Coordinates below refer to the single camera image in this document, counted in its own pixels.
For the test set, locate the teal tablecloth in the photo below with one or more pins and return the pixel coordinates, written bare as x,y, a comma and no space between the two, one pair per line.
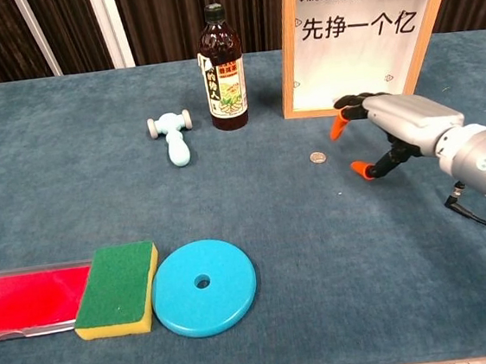
274,231

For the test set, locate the red pad clear box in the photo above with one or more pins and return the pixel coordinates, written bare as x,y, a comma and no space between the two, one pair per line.
29,300

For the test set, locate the wooden coin bank box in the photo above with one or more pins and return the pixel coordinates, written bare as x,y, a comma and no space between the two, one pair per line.
352,62

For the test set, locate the dark brown pleated curtain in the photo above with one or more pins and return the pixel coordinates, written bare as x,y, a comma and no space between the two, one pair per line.
165,20

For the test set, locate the white frame post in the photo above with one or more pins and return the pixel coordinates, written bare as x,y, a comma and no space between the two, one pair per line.
110,28

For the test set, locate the dark tea bottle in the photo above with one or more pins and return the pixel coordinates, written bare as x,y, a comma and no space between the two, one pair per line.
222,62

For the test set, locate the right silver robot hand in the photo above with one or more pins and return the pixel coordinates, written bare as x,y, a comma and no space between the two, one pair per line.
414,116

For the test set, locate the thin grey frame post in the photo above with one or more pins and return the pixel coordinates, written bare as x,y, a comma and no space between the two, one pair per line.
38,36

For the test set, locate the blue disc with hole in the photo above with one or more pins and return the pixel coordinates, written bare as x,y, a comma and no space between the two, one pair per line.
220,297

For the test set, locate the light blue toy hammer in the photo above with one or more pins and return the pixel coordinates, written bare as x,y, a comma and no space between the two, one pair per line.
177,147

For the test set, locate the silver coin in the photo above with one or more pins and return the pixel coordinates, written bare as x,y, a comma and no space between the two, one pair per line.
318,157

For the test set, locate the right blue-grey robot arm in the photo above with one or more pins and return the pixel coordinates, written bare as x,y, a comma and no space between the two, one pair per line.
475,157

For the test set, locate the green yellow sponge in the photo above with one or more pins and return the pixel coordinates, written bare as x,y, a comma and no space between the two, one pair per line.
115,286

